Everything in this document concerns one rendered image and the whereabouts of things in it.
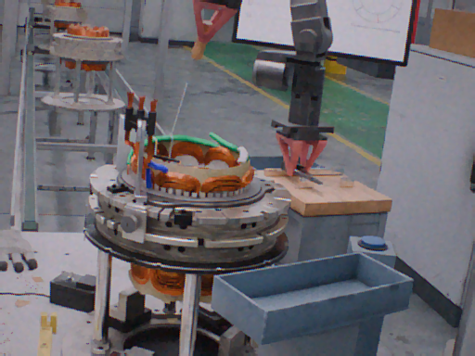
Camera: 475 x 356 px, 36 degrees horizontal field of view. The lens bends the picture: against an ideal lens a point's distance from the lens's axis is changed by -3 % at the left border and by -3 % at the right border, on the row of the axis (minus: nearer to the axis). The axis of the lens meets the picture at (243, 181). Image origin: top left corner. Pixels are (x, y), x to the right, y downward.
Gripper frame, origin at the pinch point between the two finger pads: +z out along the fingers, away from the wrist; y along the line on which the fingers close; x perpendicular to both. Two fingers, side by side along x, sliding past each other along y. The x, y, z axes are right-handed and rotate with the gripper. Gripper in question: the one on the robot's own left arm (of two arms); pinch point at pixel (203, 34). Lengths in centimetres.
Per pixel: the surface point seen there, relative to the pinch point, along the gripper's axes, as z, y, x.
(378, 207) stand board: 25.8, 1.9, 38.4
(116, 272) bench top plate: 66, -16, -3
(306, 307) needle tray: 11.7, 43.0, 11.8
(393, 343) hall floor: 168, -95, 131
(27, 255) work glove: 66, -18, -22
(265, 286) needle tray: 17.4, 34.1, 9.8
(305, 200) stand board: 24.9, 4.2, 23.6
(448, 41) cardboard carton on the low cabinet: 79, -222, 165
